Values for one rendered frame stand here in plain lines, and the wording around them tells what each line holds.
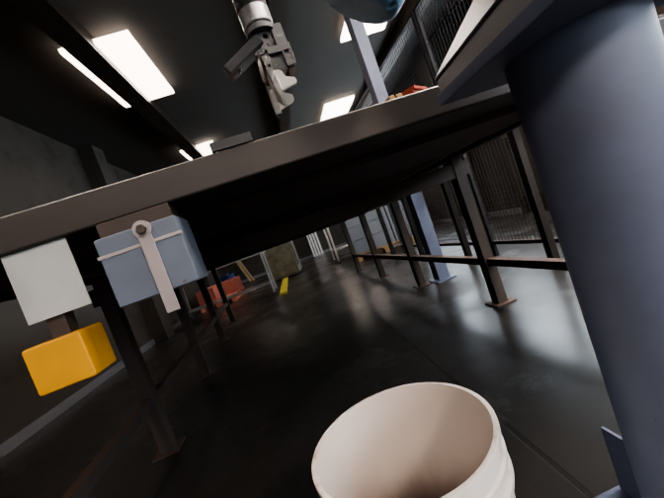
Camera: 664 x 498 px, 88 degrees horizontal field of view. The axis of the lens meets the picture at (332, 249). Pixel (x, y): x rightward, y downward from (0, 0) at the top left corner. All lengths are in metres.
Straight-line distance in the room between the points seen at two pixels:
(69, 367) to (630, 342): 0.83
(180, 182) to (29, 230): 0.25
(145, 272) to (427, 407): 0.58
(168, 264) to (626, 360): 0.71
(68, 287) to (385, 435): 0.64
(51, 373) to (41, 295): 0.13
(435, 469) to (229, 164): 0.71
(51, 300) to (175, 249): 0.22
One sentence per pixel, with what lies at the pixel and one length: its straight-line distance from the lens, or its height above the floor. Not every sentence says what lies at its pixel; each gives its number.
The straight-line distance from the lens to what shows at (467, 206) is 2.02.
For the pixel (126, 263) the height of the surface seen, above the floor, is 0.78.
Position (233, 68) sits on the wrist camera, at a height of 1.15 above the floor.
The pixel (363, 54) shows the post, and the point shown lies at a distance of 3.12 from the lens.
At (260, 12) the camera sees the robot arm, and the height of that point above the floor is 1.24.
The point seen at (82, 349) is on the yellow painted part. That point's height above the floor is 0.67.
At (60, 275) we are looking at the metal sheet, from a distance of 0.74.
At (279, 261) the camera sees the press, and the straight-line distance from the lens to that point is 7.76.
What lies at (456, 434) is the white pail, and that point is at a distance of 0.77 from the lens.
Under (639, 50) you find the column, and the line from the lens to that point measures 0.58.
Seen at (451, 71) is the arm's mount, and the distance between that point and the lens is 0.69.
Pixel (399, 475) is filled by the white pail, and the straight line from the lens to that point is 0.84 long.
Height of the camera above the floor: 0.72
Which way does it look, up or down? 3 degrees down
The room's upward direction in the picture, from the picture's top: 20 degrees counter-clockwise
